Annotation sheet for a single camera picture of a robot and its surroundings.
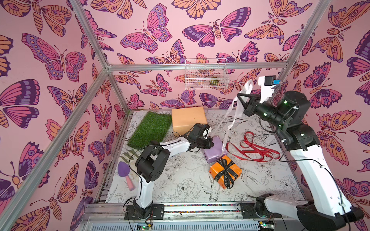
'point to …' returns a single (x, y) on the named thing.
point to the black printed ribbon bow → (229, 175)
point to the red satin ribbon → (253, 151)
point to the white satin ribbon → (232, 119)
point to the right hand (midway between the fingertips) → (241, 93)
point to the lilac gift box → (217, 151)
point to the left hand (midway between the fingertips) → (216, 144)
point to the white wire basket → (206, 73)
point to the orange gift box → (217, 169)
